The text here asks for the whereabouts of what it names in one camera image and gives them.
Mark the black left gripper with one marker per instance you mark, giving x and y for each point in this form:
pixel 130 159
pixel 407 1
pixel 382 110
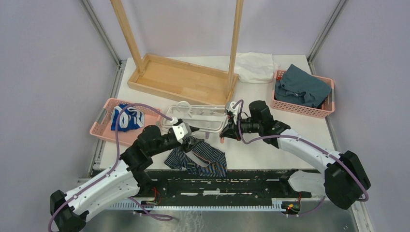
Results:
pixel 187 147

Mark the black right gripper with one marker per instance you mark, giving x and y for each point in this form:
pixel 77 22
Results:
pixel 230 130

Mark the white plastic clip hanger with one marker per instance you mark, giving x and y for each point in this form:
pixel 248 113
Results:
pixel 208 118

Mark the navy striped boxer underwear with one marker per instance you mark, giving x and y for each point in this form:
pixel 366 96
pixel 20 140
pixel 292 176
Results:
pixel 204 160

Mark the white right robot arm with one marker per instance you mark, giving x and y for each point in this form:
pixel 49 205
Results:
pixel 340 177

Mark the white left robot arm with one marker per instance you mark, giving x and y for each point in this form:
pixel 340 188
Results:
pixel 71 210

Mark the teal grey underwear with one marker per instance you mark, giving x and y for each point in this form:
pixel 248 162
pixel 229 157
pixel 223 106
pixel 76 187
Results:
pixel 298 87

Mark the blue white underwear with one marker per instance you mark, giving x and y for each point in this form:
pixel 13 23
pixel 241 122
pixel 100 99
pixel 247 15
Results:
pixel 130 119

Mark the wooden hanger rack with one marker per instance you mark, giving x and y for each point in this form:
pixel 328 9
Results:
pixel 178 80

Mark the white folded cloth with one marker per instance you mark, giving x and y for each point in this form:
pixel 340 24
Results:
pixel 255 68

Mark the pink basket left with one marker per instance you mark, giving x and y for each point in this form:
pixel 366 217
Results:
pixel 103 127

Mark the pink basket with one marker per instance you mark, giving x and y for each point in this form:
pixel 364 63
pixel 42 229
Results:
pixel 324 110
pixel 103 127

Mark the pink basket right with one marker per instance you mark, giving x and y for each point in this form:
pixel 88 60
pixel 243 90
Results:
pixel 324 110

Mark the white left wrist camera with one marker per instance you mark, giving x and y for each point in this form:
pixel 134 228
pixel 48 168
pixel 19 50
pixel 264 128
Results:
pixel 179 129

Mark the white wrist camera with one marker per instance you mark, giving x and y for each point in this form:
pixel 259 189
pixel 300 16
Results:
pixel 232 110
pixel 179 129

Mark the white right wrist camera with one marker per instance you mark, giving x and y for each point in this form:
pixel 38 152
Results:
pixel 232 110

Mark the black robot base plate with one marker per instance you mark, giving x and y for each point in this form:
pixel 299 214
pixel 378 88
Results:
pixel 237 188

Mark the white slotted cable duct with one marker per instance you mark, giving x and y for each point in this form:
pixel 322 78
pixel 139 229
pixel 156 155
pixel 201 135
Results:
pixel 130 205

